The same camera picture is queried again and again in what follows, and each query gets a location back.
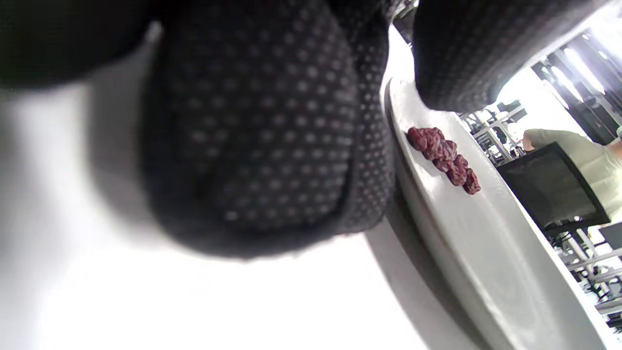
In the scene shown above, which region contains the person's left hand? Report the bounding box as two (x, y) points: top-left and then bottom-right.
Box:
(0, 0), (608, 259)

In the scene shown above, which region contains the grey plate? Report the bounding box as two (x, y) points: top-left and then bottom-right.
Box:
(365, 75), (620, 350)

